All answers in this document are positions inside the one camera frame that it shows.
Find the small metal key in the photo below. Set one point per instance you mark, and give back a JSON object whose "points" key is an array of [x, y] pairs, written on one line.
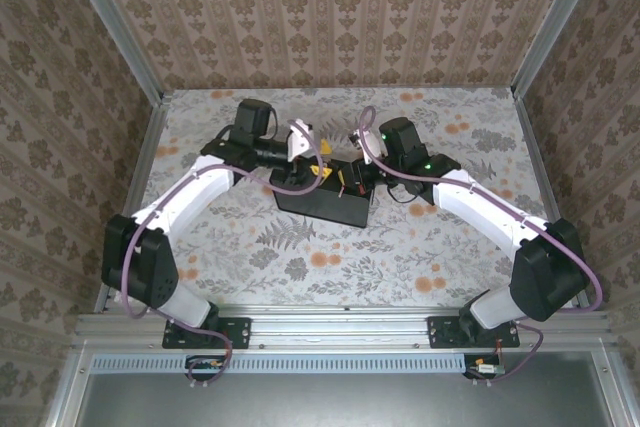
{"points": [[340, 192]]}

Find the black box with painting lid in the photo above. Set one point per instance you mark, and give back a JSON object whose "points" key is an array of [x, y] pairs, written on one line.
{"points": [[320, 204]]}

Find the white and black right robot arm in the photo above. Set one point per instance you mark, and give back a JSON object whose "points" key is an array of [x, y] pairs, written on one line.
{"points": [[480, 207]]}

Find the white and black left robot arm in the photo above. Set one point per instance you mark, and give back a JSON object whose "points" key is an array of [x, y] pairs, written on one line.
{"points": [[185, 202]]}

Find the grey metal sheet panel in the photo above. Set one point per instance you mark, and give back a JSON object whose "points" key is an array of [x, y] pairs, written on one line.
{"points": [[350, 399]]}

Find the small green circuit board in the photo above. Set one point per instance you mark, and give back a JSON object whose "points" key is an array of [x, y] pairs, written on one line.
{"points": [[205, 366], [487, 368]]}

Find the aluminium table side rail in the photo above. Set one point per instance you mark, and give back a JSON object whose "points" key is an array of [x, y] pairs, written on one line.
{"points": [[542, 172], [147, 162]]}

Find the long aluminium mounting rail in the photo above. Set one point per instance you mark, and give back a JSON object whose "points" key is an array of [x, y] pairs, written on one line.
{"points": [[340, 327]]}

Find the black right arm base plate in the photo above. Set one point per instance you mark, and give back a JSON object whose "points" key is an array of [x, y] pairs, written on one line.
{"points": [[445, 334]]}

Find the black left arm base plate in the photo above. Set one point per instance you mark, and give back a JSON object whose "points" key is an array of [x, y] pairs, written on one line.
{"points": [[235, 332]]}

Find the slanted aluminium frame post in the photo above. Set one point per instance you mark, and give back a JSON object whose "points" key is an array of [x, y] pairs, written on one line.
{"points": [[112, 22], [555, 22]]}

